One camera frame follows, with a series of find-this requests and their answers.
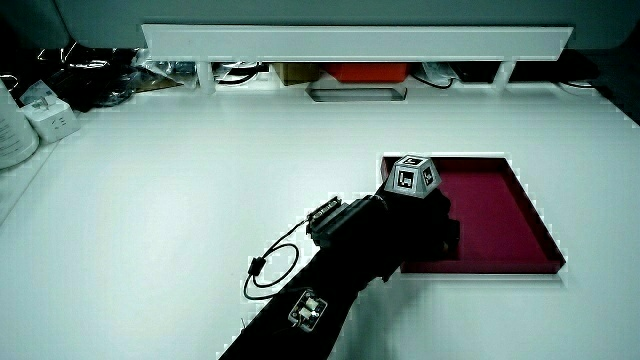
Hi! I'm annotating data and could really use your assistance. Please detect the red square plate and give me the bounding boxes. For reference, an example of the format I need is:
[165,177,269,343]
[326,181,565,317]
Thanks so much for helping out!
[380,155,567,275]

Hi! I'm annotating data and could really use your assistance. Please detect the black looped sensor cable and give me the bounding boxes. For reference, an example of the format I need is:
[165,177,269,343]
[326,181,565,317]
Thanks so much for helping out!
[243,218,310,302]

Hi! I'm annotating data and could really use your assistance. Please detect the person's right forearm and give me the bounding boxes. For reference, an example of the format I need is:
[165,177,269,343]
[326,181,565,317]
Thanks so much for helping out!
[218,195,389,360]

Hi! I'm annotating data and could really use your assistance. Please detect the orange box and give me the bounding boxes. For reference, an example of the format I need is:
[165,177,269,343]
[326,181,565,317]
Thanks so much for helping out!
[322,62,412,84]

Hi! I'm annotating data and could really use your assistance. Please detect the white power adapter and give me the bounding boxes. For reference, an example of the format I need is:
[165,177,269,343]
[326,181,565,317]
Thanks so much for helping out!
[19,94,82,145]

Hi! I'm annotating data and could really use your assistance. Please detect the white connector on sleeve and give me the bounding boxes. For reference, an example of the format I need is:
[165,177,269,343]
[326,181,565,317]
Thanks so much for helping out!
[287,289,329,333]

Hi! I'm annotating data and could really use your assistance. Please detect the black bag pile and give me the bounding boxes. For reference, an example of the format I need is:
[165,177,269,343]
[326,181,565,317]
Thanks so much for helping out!
[0,42,144,114]

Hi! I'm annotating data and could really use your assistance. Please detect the person's right hand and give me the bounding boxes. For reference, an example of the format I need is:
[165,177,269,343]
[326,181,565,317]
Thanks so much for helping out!
[369,154,462,282]

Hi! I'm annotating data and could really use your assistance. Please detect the clear plastic bag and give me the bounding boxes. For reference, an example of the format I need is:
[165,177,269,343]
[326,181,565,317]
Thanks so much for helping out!
[130,48,199,94]

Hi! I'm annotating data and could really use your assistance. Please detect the black wrist sensor module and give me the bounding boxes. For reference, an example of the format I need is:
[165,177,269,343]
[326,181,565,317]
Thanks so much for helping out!
[305,196,357,247]

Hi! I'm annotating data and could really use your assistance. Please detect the white cable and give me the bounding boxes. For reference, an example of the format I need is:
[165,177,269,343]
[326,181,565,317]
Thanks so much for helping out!
[557,79,597,92]

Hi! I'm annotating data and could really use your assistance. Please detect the white desk shelf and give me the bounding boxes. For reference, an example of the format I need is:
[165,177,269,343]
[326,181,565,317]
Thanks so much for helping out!
[141,23,575,95]

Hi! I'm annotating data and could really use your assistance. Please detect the white cylindrical container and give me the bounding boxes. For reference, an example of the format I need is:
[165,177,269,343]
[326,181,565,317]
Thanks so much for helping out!
[0,79,40,171]

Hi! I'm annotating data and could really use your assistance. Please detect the brown cardboard box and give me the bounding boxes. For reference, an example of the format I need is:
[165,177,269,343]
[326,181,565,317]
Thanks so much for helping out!
[272,62,322,87]

